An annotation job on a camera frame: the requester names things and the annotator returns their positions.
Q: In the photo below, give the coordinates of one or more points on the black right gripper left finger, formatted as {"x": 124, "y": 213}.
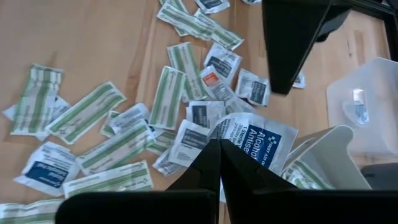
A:
{"x": 205, "y": 177}

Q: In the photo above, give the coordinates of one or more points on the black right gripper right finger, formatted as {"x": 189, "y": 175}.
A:
{"x": 245, "y": 180}

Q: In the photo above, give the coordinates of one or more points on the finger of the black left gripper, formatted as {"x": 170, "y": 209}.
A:
{"x": 334, "y": 21}
{"x": 289, "y": 46}

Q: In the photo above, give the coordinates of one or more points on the red-label white packet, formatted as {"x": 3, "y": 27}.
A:
{"x": 214, "y": 82}

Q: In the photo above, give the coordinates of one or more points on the BZK antiseptic towelette packet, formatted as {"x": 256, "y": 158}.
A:
{"x": 239, "y": 105}
{"x": 203, "y": 113}
{"x": 253, "y": 88}
{"x": 213, "y": 4}
{"x": 189, "y": 141}
{"x": 129, "y": 116}
{"x": 252, "y": 1}
{"x": 298, "y": 81}
{"x": 222, "y": 63}

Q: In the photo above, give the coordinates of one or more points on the plain white printed packet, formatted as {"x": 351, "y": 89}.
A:
{"x": 166, "y": 165}
{"x": 60, "y": 107}

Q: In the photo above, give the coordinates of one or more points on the clear plastic bin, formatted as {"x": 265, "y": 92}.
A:
{"x": 379, "y": 93}

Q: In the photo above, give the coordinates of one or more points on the dark grey plastic bin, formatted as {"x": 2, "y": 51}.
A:
{"x": 382, "y": 177}

